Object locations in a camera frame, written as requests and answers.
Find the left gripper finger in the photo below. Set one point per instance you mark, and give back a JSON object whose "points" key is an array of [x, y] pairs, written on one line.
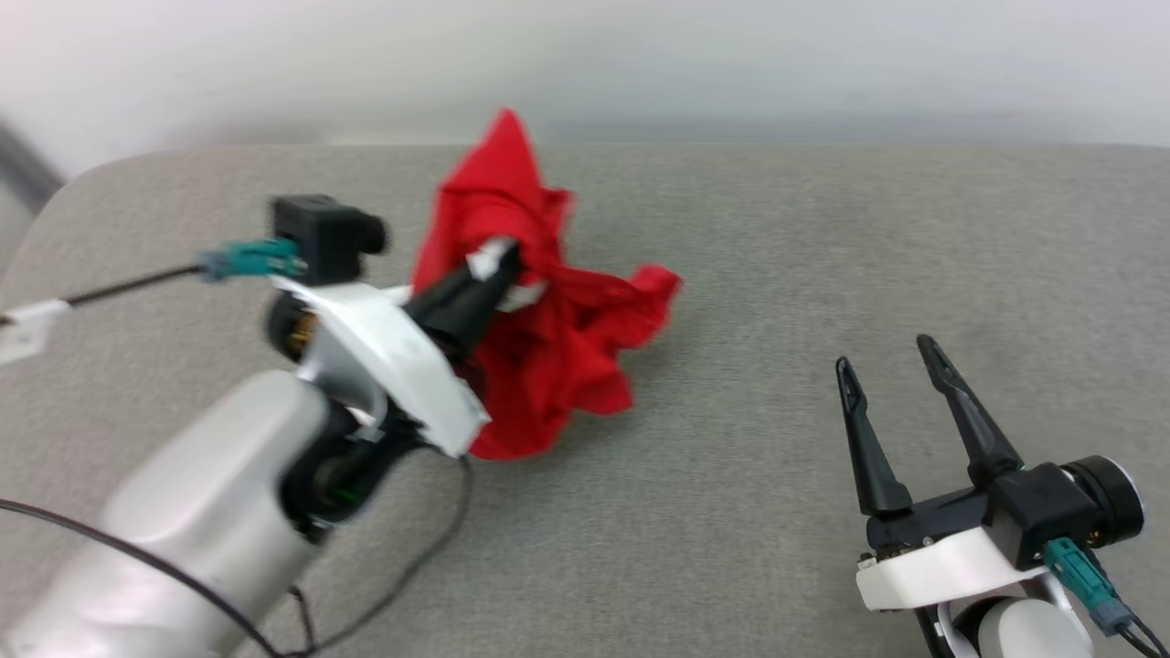
{"points": [[471, 320], [462, 288]]}

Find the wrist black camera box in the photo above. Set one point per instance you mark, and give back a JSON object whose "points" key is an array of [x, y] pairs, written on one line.
{"points": [[1037, 507], [320, 233]]}

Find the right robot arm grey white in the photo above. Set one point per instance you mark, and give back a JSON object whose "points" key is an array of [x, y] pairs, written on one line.
{"points": [[1024, 631]]}

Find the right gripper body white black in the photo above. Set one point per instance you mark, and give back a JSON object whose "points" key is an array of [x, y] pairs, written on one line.
{"points": [[941, 562]]}

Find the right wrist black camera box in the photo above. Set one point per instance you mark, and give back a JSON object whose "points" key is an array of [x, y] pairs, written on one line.
{"points": [[1037, 507]]}

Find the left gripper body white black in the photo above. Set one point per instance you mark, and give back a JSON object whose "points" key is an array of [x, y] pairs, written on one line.
{"points": [[393, 356]]}

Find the red basketball jersey number 23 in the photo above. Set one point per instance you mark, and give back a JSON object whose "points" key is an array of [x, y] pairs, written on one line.
{"points": [[548, 366]]}

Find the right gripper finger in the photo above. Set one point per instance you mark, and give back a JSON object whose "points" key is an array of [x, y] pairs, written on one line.
{"points": [[973, 429], [873, 457]]}

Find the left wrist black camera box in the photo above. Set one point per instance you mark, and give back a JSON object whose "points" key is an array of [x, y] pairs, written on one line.
{"points": [[320, 233]]}

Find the grey metal rail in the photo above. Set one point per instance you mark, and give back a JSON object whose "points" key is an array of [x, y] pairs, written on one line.
{"points": [[23, 169]]}

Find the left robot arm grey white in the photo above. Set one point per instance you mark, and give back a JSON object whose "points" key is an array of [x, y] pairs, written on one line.
{"points": [[183, 512]]}

